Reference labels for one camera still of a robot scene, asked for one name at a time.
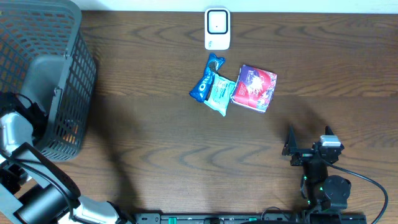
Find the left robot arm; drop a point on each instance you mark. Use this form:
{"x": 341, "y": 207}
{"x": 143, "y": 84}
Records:
{"x": 34, "y": 189}

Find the blue Oreo cookie pack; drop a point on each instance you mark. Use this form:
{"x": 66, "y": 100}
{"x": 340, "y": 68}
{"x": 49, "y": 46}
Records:
{"x": 201, "y": 89}

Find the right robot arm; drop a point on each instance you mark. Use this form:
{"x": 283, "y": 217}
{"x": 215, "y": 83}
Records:
{"x": 323, "y": 192}

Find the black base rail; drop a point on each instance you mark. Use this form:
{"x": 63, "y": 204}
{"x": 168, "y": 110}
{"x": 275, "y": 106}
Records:
{"x": 269, "y": 217}

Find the grey plastic mesh basket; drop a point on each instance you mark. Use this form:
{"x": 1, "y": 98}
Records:
{"x": 44, "y": 58}

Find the orange Kleenex tissue pack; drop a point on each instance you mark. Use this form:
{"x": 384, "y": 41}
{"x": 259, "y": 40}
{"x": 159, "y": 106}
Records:
{"x": 71, "y": 136}

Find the teal wet wipes pack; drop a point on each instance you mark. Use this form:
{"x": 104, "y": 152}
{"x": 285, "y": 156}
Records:
{"x": 220, "y": 95}

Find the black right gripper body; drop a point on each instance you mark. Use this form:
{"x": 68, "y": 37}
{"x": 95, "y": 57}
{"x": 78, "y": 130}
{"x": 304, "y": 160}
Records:
{"x": 303, "y": 155}

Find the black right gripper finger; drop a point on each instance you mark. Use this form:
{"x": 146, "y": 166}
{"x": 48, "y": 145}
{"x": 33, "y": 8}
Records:
{"x": 328, "y": 131}
{"x": 290, "y": 146}

